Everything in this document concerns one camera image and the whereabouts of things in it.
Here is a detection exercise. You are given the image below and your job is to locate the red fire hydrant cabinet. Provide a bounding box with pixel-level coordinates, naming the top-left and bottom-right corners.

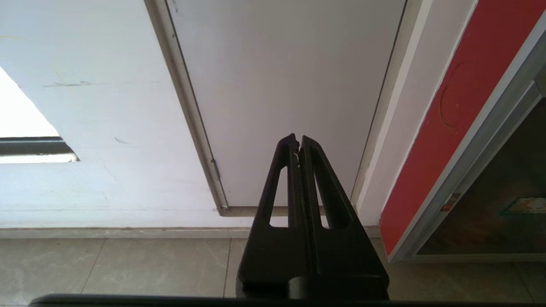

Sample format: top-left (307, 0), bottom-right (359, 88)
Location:
top-left (379, 0), bottom-right (546, 263)

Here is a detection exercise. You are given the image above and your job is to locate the dark window frame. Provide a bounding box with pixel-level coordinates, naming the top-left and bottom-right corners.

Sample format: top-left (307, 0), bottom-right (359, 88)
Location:
top-left (0, 136), bottom-right (80, 163)

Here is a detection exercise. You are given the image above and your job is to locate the white wall panel door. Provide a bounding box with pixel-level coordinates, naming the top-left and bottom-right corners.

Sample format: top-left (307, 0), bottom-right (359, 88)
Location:
top-left (145, 0), bottom-right (427, 217)

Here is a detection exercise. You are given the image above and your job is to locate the glass cabinet door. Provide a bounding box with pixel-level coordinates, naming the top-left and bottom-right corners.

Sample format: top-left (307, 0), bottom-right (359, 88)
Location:
top-left (388, 9), bottom-right (546, 263)

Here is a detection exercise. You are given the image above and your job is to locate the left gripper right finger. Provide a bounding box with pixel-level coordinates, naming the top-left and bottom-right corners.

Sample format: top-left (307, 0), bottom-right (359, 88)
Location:
top-left (299, 135), bottom-right (389, 300)

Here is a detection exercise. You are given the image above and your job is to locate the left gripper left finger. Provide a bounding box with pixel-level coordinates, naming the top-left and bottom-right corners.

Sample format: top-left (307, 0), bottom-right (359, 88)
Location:
top-left (236, 133), bottom-right (308, 299)

